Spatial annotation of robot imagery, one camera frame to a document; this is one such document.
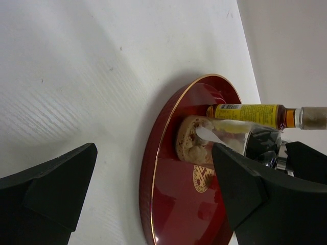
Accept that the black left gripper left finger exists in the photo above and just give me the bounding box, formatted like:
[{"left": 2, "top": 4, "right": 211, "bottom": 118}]
[{"left": 1, "top": 143, "right": 98, "bottom": 244}]

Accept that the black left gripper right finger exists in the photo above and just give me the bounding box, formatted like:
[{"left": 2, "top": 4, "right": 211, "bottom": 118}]
[{"left": 212, "top": 141, "right": 326, "bottom": 244}]

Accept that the yellow label sauce bottle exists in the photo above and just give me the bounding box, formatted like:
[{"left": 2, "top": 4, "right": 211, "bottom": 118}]
[{"left": 206, "top": 104, "right": 326, "bottom": 130}]

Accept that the black grinder spice jar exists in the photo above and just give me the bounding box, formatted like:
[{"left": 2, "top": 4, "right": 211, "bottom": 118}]
[{"left": 175, "top": 115, "right": 288, "bottom": 169}]

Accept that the red round lacquer tray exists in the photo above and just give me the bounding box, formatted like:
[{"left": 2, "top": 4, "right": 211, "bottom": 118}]
[{"left": 139, "top": 74, "right": 241, "bottom": 244}]

